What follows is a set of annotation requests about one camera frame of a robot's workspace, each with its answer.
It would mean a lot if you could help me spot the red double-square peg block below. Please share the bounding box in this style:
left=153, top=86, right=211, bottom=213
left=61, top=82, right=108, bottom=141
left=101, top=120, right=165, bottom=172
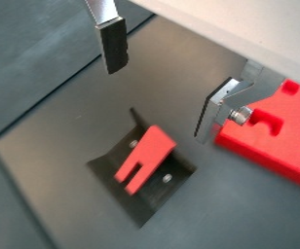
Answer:
left=116, top=125, right=176, bottom=196

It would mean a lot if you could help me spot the black curved holder stand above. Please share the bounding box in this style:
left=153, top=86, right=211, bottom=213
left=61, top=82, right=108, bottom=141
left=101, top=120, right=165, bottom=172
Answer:
left=86, top=108, right=197, bottom=228

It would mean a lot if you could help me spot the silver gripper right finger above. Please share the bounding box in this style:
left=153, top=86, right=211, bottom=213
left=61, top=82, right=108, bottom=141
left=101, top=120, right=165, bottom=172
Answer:
left=195, top=60, right=286, bottom=143

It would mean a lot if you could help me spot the red shape-sorting board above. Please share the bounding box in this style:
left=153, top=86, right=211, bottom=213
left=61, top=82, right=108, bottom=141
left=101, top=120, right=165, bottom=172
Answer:
left=216, top=80, right=300, bottom=185

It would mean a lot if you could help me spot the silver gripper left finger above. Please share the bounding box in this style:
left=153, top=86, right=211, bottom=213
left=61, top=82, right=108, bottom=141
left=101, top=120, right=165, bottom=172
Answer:
left=85, top=0, right=129, bottom=74

